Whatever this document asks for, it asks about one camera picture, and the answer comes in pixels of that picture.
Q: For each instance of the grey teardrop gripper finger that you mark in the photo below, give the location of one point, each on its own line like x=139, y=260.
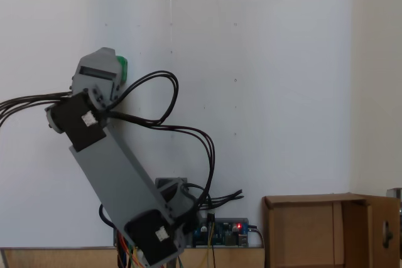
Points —
x=100, y=57

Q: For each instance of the green dice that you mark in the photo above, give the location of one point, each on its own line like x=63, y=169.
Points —
x=123, y=68

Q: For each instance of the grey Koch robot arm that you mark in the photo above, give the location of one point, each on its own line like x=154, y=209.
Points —
x=110, y=170

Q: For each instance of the blue circuit board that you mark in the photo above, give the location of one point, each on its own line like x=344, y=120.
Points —
x=226, y=233

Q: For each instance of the grey board mounting plate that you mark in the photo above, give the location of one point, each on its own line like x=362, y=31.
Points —
x=248, y=243

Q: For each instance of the brown cardboard box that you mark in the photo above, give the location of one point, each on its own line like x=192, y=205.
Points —
x=355, y=233

